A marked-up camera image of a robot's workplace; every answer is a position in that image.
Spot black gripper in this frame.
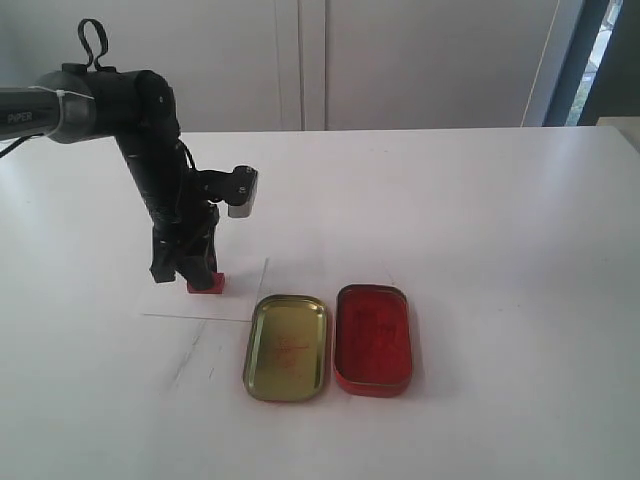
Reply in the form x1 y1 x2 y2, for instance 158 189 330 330
149 201 220 286

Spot red rubber stamp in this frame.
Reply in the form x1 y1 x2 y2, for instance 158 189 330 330
187 272 226 295

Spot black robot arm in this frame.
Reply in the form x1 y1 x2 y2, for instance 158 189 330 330
1 64 220 292

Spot red ink pad tin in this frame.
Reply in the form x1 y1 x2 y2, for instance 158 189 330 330
333 284 413 398

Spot white paper card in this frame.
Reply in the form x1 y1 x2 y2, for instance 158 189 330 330
135 256 267 322

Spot gold tin lid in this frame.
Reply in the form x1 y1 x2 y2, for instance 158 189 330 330
243 294 329 402

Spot white cabinet doors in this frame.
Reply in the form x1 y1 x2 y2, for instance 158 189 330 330
1 1 582 131

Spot white neighbouring table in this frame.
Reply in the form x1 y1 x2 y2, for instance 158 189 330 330
597 116 640 152

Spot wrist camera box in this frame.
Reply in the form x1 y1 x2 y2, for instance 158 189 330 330
198 165 259 219

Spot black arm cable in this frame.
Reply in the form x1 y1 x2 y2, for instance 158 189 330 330
78 18 110 71

